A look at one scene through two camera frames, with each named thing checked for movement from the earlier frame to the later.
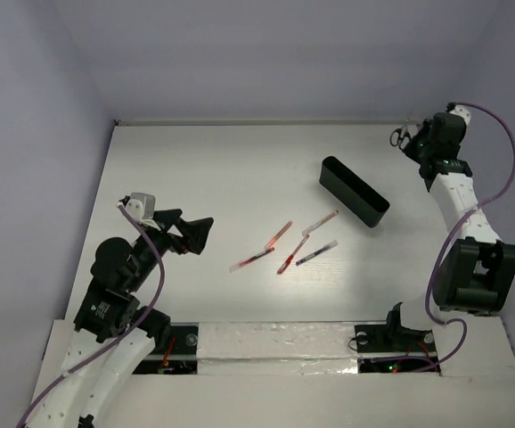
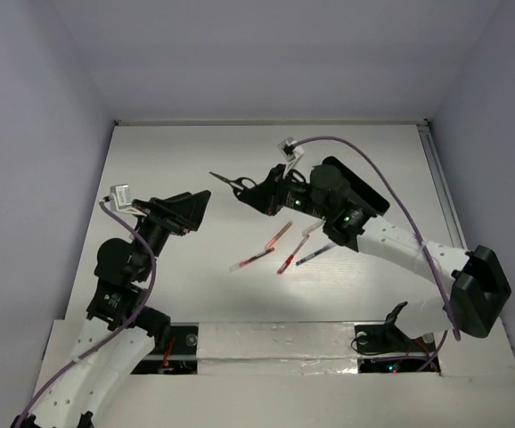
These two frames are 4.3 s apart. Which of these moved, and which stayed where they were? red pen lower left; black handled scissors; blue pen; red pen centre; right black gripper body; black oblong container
Moved: black handled scissors; right black gripper body
Stayed: red pen centre; red pen lower left; black oblong container; blue pen
